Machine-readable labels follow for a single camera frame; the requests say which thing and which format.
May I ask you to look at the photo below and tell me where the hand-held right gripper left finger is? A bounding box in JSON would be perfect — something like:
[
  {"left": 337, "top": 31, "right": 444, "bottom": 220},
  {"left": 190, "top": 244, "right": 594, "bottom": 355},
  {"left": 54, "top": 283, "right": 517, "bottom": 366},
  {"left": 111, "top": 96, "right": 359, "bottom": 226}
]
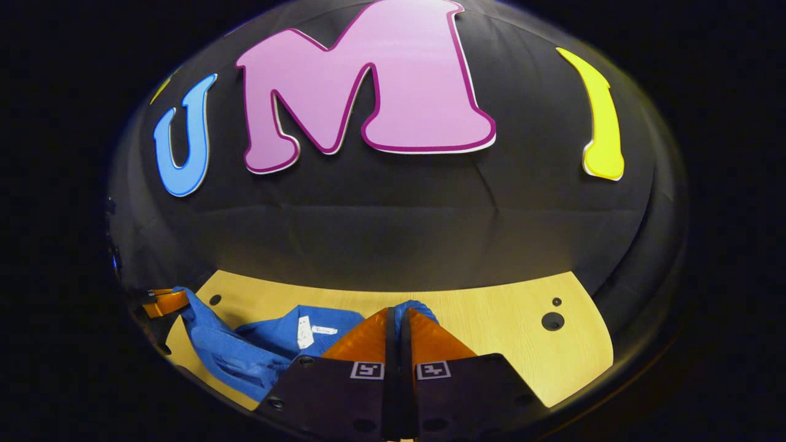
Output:
[{"left": 254, "top": 307, "right": 397, "bottom": 440}]

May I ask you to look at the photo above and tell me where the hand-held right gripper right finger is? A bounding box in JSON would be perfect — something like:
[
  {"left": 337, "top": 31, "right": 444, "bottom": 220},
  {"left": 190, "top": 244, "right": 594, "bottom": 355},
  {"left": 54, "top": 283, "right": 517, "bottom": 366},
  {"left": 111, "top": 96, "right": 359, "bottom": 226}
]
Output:
[{"left": 399, "top": 307, "right": 548, "bottom": 440}]

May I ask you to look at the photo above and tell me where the blue shirt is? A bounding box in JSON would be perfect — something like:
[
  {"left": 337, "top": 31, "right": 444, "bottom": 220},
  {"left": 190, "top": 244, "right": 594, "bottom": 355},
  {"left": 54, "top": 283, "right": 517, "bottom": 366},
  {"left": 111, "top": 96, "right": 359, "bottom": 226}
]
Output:
[{"left": 172, "top": 285, "right": 440, "bottom": 404}]

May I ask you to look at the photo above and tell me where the black backdrop cloth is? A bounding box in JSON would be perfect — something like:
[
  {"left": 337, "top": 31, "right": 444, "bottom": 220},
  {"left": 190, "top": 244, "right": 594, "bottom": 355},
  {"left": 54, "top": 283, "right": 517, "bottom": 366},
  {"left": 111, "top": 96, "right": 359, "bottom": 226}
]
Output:
[{"left": 107, "top": 0, "right": 688, "bottom": 394}]

